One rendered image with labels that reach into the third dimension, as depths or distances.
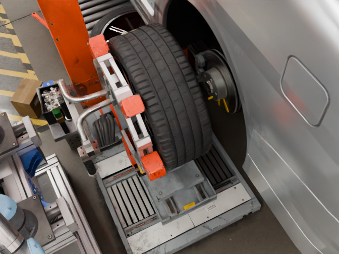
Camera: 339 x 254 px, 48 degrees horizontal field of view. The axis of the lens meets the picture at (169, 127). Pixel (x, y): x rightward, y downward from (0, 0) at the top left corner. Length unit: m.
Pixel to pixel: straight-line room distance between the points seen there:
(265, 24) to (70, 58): 1.12
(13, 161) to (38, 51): 1.66
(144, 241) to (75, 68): 1.04
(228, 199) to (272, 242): 0.34
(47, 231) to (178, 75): 0.80
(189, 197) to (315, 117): 1.37
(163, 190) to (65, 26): 1.05
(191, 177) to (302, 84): 1.35
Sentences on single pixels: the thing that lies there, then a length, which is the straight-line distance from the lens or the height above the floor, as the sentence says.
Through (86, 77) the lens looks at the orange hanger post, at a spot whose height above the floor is 0.76.
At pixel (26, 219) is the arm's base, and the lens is 1.59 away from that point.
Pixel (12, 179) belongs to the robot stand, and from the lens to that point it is 1.89.
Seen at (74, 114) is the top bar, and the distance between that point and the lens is 1.65.
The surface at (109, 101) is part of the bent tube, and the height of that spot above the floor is 1.01.
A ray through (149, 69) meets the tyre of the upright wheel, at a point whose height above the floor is 1.17.
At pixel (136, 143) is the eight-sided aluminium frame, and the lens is 1.52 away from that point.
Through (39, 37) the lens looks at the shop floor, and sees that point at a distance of 3.59.
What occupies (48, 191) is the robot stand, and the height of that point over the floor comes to 0.21.
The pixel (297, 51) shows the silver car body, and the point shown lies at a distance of 1.01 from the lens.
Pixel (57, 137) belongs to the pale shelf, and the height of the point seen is 0.45.
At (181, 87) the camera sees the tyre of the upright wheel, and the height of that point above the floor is 1.12.
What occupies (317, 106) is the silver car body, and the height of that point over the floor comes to 1.47.
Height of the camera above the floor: 2.26
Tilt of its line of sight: 56 degrees down
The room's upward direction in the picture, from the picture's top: 7 degrees counter-clockwise
